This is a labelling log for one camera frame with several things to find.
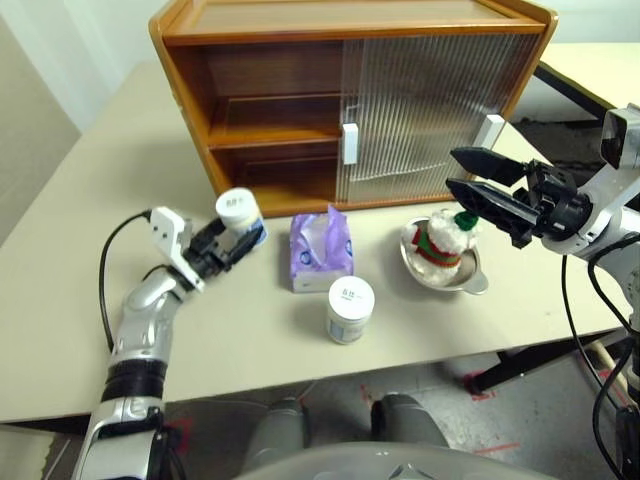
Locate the pale wooden stick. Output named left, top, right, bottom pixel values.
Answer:
left=588, top=340, right=626, bottom=396

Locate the white red green plush toy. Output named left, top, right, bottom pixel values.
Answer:
left=403, top=208, right=480, bottom=282

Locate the grey rounded shape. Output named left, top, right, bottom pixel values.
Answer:
left=248, top=397, right=310, bottom=469
left=369, top=393, right=452, bottom=451

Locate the white door handle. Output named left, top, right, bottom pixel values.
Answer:
left=341, top=123, right=360, bottom=165
left=476, top=114, right=506, bottom=151

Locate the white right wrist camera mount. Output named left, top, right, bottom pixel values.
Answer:
left=542, top=103, right=640, bottom=257

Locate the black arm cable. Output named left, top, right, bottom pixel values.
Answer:
left=98, top=209, right=154, bottom=354
left=559, top=239, right=640, bottom=480

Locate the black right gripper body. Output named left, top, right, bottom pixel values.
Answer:
left=514, top=159, right=595, bottom=241

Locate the black table leg frame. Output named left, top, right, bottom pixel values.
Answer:
left=467, top=327, right=634, bottom=396

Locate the ribbed clear sliding door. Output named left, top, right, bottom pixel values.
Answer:
left=335, top=37, right=526, bottom=207
left=360, top=33, right=542, bottom=204

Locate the metal bowl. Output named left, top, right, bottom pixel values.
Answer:
left=399, top=215, right=490, bottom=296

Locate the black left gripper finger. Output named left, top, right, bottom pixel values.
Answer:
left=225, top=227, right=265, bottom=271
left=195, top=220, right=228, bottom=247

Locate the purple tissue pack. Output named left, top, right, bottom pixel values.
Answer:
left=288, top=203, right=357, bottom=294

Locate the wooden cabinet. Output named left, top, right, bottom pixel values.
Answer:
left=148, top=0, right=560, bottom=219

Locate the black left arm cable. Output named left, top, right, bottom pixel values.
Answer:
left=98, top=209, right=154, bottom=354

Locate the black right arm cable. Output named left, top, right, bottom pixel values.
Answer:
left=559, top=239, right=640, bottom=480

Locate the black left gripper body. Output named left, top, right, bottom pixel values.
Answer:
left=182, top=235, right=237, bottom=280

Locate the pale grey curved cover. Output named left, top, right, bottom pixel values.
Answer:
left=238, top=438, right=569, bottom=480

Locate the beige side table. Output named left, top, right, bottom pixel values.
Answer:
left=532, top=42, right=640, bottom=122

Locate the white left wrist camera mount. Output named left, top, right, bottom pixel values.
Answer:
left=148, top=206, right=207, bottom=294

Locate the white bottle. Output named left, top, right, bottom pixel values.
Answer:
left=327, top=276, right=376, bottom=345
left=215, top=187, right=266, bottom=254

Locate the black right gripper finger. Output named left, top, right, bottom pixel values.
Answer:
left=444, top=177, right=542, bottom=249
left=449, top=146, right=527, bottom=188

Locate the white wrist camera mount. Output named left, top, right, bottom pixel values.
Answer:
left=148, top=206, right=207, bottom=294
left=542, top=103, right=640, bottom=257

